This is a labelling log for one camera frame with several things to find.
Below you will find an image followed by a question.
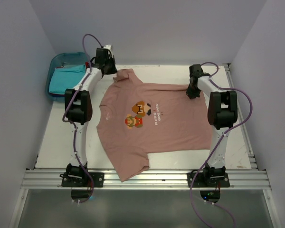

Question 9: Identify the pink t shirt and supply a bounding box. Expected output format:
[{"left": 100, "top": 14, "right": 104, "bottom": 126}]
[{"left": 97, "top": 69, "right": 212, "bottom": 181}]

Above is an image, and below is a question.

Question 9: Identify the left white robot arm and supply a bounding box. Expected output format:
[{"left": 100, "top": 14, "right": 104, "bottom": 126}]
[{"left": 62, "top": 45, "right": 117, "bottom": 187}]

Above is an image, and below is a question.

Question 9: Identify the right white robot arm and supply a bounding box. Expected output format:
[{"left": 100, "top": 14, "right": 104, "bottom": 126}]
[{"left": 186, "top": 64, "right": 238, "bottom": 188}]

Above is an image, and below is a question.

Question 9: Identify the turquoise folded t shirt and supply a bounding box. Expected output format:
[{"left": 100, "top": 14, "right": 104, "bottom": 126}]
[{"left": 49, "top": 65, "right": 86, "bottom": 95}]

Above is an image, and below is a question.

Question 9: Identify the teal plastic bin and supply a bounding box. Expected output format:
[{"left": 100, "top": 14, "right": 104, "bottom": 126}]
[{"left": 46, "top": 52, "right": 87, "bottom": 103}]

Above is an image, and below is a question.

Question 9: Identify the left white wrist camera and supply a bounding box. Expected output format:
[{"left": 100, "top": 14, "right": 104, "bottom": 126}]
[{"left": 104, "top": 45, "right": 112, "bottom": 51}]

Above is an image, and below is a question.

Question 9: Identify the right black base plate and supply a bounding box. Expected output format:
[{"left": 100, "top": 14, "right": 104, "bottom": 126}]
[{"left": 192, "top": 167, "right": 230, "bottom": 188}]

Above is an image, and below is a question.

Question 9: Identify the aluminium rail frame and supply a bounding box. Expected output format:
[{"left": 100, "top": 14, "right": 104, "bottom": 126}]
[{"left": 20, "top": 169, "right": 271, "bottom": 190}]

